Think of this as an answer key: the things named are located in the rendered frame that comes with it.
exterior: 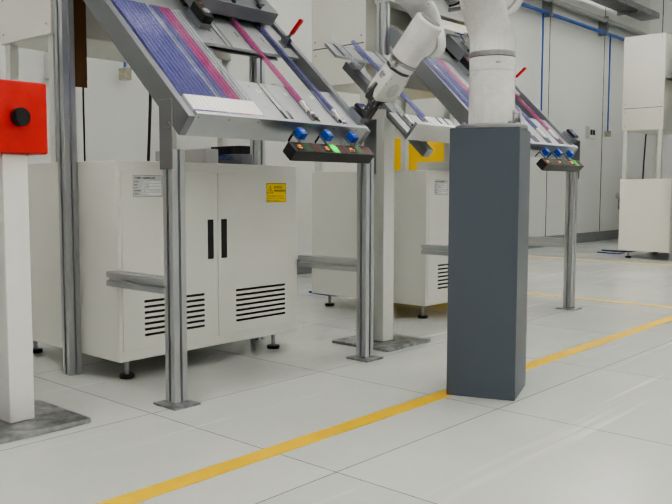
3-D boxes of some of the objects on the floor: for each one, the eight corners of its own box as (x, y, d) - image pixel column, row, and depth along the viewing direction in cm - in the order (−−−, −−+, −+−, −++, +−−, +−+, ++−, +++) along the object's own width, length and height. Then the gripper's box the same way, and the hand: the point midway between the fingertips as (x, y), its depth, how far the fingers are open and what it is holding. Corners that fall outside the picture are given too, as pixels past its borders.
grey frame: (373, 358, 258) (377, -262, 242) (175, 407, 200) (164, -403, 184) (257, 337, 294) (253, -203, 279) (61, 373, 236) (43, -306, 221)
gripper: (408, 60, 234) (374, 109, 243) (376, 53, 223) (342, 105, 232) (423, 76, 230) (389, 125, 240) (391, 70, 219) (356, 122, 229)
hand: (369, 110), depth 235 cm, fingers closed
